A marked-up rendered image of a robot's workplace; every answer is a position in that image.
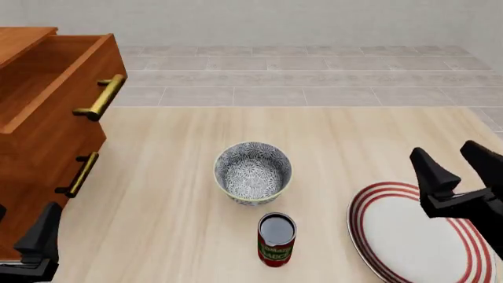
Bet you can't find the closed wooden drawer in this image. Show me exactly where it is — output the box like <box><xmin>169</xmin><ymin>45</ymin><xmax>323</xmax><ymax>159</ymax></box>
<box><xmin>0</xmin><ymin>129</ymin><xmax>108</xmax><ymax>209</ymax></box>

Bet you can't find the red tomato sauce tin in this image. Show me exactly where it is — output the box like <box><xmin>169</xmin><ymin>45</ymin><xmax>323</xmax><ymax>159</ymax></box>
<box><xmin>257</xmin><ymin>211</ymin><xmax>297</xmax><ymax>268</ymax></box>

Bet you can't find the open wooden drawer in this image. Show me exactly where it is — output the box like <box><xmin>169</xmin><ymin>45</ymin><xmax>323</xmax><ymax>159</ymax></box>
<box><xmin>0</xmin><ymin>33</ymin><xmax>129</xmax><ymax>143</ymax></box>

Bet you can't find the patterned grey bowl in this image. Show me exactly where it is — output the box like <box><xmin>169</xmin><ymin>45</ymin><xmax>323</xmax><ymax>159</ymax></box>
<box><xmin>213</xmin><ymin>141</ymin><xmax>293</xmax><ymax>208</ymax></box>

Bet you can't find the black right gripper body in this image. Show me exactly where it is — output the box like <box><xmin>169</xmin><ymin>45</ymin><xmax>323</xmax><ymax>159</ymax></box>
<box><xmin>420</xmin><ymin>187</ymin><xmax>503</xmax><ymax>221</ymax></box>

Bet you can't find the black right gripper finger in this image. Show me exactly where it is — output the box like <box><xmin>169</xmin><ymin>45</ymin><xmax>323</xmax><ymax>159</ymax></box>
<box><xmin>409</xmin><ymin>146</ymin><xmax>462</xmax><ymax>202</ymax></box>
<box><xmin>459</xmin><ymin>139</ymin><xmax>503</xmax><ymax>190</ymax></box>

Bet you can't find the white plate with red rings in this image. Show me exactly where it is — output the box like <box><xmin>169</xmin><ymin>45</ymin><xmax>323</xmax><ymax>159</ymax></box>
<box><xmin>346</xmin><ymin>182</ymin><xmax>498</xmax><ymax>283</ymax></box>

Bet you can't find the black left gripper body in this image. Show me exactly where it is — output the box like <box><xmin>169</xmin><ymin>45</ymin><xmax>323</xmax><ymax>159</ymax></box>
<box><xmin>0</xmin><ymin>258</ymin><xmax>60</xmax><ymax>283</ymax></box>

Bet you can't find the wooden cabinet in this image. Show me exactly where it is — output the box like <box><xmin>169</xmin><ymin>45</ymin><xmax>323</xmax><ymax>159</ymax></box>
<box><xmin>0</xmin><ymin>26</ymin><xmax>129</xmax><ymax>263</ymax></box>

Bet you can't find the brass drawer handle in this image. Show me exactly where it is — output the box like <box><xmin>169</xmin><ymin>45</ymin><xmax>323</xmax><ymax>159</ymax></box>
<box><xmin>54</xmin><ymin>151</ymin><xmax>100</xmax><ymax>199</ymax></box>
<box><xmin>72</xmin><ymin>73</ymin><xmax>127</xmax><ymax>123</ymax></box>

